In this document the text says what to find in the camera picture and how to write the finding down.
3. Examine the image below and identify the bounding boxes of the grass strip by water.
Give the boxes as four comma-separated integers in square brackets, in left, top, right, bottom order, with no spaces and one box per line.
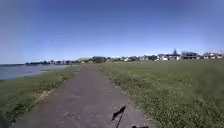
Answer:
[0,64,83,128]

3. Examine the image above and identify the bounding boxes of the blue-grey water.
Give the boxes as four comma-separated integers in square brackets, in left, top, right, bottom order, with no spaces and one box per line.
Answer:
[0,63,68,81]

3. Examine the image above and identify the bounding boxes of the grey concrete path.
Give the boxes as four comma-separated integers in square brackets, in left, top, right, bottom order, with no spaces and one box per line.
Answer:
[10,63,151,128]

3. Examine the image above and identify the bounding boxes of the row of distant buildings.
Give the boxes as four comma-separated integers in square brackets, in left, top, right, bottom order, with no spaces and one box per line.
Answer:
[65,48,224,64]

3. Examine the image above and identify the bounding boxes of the wide grass field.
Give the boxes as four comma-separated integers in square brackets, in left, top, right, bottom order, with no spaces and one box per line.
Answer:
[97,58,224,128]

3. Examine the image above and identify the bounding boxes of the distant row of trees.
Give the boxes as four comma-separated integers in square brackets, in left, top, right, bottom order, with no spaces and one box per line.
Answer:
[25,59,78,66]

